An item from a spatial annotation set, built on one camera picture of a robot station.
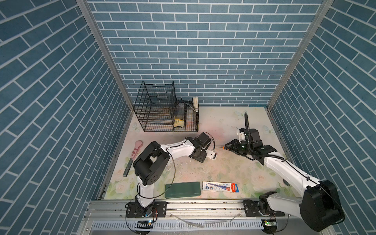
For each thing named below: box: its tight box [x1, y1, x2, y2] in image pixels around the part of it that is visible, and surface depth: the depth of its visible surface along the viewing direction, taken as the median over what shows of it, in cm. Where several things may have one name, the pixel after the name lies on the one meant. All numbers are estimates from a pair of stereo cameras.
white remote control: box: [206, 149, 218, 161], surface depth 95 cm
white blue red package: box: [202, 181, 240, 193], surface depth 82 cm
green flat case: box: [164, 181, 201, 199], surface depth 81 cm
